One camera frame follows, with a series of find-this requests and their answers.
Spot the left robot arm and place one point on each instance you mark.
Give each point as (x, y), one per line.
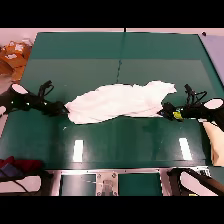
(23, 100)

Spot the white T-shirt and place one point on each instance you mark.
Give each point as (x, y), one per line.
(116, 101)

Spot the silver frame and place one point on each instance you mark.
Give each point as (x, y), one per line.
(106, 183)

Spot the dark blue garment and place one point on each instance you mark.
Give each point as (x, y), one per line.
(8, 170)

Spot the beige garment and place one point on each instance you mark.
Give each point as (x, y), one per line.
(215, 143)

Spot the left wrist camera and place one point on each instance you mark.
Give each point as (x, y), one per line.
(44, 88)

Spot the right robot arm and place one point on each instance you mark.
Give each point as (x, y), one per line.
(203, 111)

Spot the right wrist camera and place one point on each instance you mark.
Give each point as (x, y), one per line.
(191, 93)

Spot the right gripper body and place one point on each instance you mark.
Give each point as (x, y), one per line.
(170, 110)

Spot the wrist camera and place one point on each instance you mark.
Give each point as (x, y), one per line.
(191, 93)
(44, 88)

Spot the red garment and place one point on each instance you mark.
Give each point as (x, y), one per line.
(28, 164)

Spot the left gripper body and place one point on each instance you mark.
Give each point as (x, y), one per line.
(58, 108)

